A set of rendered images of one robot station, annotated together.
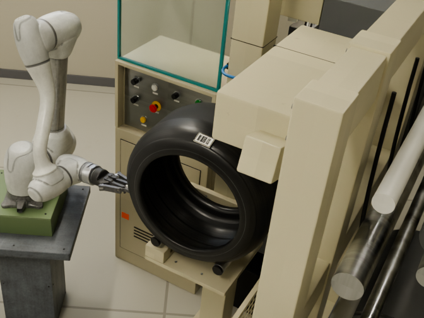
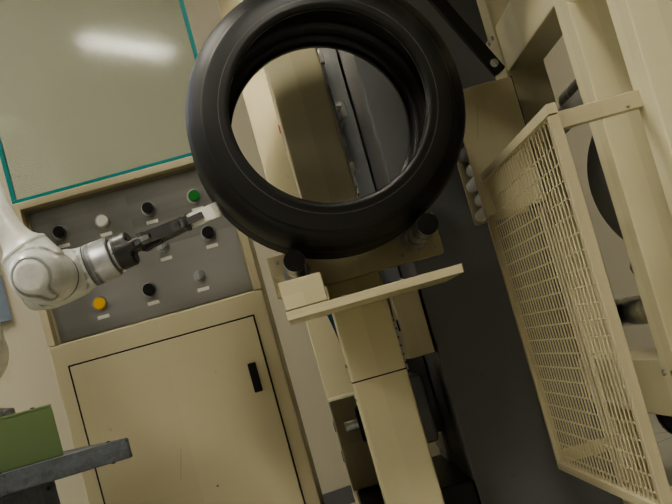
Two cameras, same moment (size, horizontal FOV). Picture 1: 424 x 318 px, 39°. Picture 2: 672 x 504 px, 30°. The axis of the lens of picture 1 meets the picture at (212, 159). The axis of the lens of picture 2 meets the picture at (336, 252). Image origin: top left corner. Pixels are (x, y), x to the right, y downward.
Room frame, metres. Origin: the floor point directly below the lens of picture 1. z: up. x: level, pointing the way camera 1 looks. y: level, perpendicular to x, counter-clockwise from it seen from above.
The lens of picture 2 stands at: (-0.52, 1.28, 0.71)
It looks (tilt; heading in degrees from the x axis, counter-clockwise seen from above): 4 degrees up; 332
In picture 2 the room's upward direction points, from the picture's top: 16 degrees counter-clockwise
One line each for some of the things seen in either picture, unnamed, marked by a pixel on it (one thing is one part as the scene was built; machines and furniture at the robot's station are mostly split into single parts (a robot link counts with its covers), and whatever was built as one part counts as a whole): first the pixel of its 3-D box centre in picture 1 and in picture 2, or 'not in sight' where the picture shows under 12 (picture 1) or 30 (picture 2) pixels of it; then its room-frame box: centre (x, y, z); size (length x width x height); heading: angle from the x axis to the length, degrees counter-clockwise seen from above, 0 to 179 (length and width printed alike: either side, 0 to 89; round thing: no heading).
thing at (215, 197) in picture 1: (228, 208); (355, 255); (2.01, -0.09, 0.90); 0.40 x 0.03 x 0.10; 65
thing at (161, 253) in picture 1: (177, 229); (303, 295); (1.91, 0.11, 0.84); 0.36 x 0.09 x 0.06; 155
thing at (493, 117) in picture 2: not in sight; (492, 153); (1.89, -0.45, 1.05); 0.20 x 0.15 x 0.30; 155
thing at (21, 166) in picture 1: (24, 165); not in sight; (2.13, 0.83, 0.92); 0.18 x 0.16 x 0.22; 156
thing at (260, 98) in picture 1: (297, 87); not in sight; (1.61, -0.23, 1.71); 0.61 x 0.25 x 0.15; 155
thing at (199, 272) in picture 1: (206, 249); (370, 294); (1.85, -0.02, 0.80); 0.37 x 0.36 x 0.02; 65
